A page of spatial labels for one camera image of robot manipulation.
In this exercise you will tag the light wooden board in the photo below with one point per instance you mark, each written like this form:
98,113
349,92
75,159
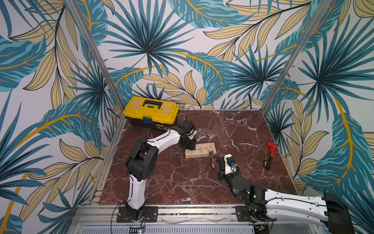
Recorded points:
201,150

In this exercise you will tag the red pipe wrench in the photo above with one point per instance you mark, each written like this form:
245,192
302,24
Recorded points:
272,149

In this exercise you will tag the orange black claw hammer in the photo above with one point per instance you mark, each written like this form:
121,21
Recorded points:
212,159

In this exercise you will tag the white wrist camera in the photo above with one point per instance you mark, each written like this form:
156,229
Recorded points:
230,164
189,128

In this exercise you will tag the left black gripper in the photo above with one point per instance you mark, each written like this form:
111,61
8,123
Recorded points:
194,143

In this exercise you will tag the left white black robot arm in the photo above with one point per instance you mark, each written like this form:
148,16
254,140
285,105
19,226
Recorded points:
142,160

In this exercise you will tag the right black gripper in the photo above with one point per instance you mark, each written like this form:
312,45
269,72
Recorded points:
222,168

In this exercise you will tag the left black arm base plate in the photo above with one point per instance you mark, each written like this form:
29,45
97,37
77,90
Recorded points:
148,214

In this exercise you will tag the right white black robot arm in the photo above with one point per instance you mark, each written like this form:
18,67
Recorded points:
266,205

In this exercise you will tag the aluminium front frame rail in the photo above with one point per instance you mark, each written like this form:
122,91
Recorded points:
172,214

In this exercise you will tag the yellow black plastic toolbox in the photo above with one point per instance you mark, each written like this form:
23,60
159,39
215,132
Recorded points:
151,113

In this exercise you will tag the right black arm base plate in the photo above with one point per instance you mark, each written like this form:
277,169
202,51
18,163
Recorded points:
246,214

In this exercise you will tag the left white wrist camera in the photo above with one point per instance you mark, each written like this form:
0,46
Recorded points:
189,128

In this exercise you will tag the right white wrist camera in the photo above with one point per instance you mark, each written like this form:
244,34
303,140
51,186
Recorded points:
230,164

